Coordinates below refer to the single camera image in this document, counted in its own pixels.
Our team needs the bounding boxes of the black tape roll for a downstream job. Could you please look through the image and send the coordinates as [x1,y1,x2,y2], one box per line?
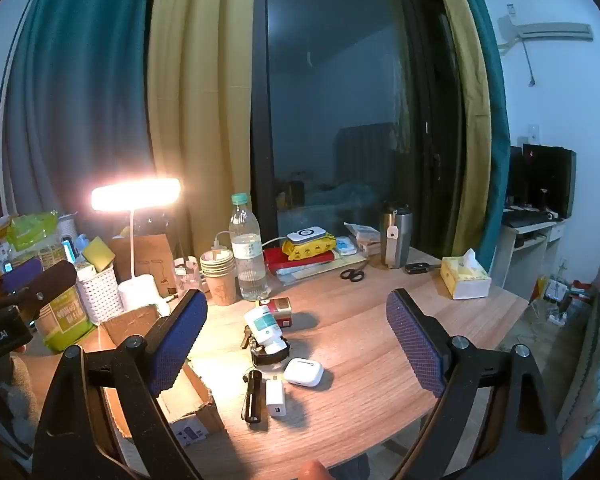
[250,337,292,367]

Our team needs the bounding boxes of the clear glass cup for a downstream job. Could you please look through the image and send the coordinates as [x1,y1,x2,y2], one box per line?
[172,256,203,298]

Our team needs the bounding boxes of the cardboard box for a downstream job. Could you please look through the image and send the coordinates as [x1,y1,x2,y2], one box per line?
[100,305,226,476]

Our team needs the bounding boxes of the white desk lamp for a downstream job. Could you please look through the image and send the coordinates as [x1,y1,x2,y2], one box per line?
[91,178,182,317]

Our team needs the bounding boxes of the pale yellow envelope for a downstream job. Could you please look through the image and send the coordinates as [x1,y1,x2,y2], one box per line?
[275,252,368,281]

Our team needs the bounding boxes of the yellow green sponge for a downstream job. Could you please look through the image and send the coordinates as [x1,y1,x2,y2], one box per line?
[82,236,116,268]

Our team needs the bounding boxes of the white medicine boxes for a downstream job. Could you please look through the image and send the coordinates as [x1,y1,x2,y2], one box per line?
[343,222,381,256]

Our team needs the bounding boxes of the white power bank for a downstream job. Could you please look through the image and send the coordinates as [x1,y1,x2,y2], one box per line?
[286,228,328,244]

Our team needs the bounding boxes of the yellow tissue box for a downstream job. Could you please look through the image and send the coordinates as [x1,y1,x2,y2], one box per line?
[440,248,492,301]

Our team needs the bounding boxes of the white computer desk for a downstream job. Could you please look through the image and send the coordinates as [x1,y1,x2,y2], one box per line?
[490,217,568,301]

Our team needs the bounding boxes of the white air conditioner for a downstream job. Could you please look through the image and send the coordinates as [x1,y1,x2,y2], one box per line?
[497,2,595,56]

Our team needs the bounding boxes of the green patterned bag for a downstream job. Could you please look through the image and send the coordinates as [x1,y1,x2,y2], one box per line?
[10,245,98,353]

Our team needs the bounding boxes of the white pill bottle teal label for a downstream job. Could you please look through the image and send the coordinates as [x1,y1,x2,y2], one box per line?
[243,306,287,356]

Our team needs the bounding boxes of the red book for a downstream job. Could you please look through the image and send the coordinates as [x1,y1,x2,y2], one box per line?
[264,247,333,273]

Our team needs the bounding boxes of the white charger adapter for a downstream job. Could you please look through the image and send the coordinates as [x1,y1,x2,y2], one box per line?
[265,379,286,418]

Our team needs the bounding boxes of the light green packet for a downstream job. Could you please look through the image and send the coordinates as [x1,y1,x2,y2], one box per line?
[7,212,61,251]

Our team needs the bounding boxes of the black computer monitor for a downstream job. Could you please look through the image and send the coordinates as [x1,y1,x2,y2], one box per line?
[522,143,577,219]

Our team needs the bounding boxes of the teal and grey curtain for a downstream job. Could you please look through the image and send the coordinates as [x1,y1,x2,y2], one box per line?
[0,0,161,221]

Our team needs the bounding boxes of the stack of brown paper cups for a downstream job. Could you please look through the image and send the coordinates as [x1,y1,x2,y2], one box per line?
[200,249,237,306]

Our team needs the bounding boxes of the steel tumbler with tag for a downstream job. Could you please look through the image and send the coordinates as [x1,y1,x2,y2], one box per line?
[379,203,413,269]

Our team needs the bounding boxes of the yellow curtain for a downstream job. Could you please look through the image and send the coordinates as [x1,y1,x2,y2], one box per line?
[427,0,496,256]
[147,0,266,261]

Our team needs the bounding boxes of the yellow wipes pack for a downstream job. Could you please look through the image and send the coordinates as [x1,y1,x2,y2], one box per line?
[281,236,337,261]

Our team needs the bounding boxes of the clear water bottle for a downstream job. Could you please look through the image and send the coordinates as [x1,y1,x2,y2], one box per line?
[228,193,272,302]

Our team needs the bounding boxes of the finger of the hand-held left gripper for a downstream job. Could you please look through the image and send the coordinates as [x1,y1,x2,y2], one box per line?
[10,260,78,311]
[0,257,45,306]

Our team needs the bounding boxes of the black flashlight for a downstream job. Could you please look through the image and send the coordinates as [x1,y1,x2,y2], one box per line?
[241,369,265,423]

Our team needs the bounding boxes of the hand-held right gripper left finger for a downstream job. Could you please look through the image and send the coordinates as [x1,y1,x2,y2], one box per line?
[32,289,209,480]

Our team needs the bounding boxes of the red tin can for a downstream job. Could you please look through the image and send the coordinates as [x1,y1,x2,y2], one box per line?
[257,297,293,329]

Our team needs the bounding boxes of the brown printed carton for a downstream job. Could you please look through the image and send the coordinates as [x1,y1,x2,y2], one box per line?
[109,232,178,298]

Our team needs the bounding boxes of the white earbuds case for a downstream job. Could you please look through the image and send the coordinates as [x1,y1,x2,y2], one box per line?
[283,357,326,387]

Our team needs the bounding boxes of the dark glass sliding door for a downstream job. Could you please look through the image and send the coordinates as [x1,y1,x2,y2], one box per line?
[252,0,463,261]

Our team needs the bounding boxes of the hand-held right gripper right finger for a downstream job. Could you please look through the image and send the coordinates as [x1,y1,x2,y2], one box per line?
[385,288,563,480]

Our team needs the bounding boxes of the white plastic basket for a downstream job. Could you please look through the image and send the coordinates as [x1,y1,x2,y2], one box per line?
[75,264,124,324]

